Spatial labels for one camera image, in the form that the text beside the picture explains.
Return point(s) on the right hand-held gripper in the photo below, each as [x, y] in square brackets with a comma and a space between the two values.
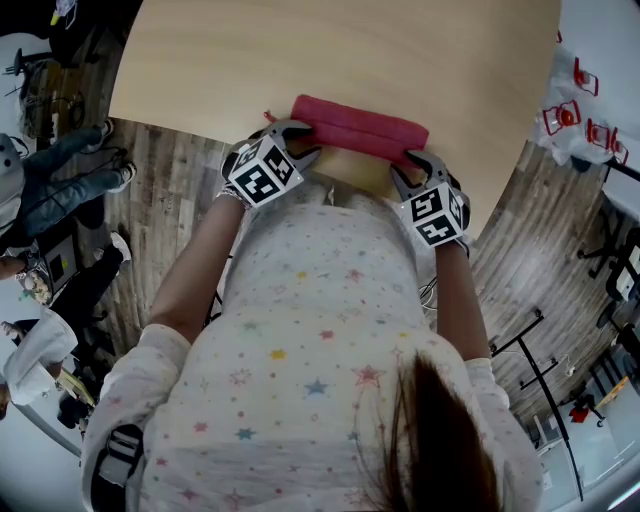
[435, 215]

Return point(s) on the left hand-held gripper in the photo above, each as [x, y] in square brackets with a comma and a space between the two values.
[260, 175]

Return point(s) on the red towel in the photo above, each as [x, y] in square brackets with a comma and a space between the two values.
[350, 126]

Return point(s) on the person's right forearm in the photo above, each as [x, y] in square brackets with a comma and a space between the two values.
[460, 300]

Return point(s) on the person's left forearm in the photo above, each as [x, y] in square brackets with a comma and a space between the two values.
[190, 275]

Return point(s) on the person's star-print shirt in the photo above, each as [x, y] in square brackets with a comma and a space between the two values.
[300, 340]

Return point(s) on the black coat rack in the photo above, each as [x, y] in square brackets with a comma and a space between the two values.
[625, 172]

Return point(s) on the black and white office chair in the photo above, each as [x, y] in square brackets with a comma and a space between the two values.
[622, 270]

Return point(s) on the black metal stand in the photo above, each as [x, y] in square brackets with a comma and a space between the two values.
[537, 375]

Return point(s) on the grey box with yellow label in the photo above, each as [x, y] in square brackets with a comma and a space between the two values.
[60, 262]

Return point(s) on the patterned cloth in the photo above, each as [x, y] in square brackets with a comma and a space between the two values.
[66, 6]

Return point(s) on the red and black device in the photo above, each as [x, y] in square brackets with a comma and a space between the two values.
[582, 414]

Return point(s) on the pastel flower bouquet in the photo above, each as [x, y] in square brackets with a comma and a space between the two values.
[37, 289]

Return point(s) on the yellow wooden board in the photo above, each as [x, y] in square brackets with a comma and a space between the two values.
[77, 389]

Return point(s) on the black bag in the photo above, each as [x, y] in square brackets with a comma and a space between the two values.
[72, 412]

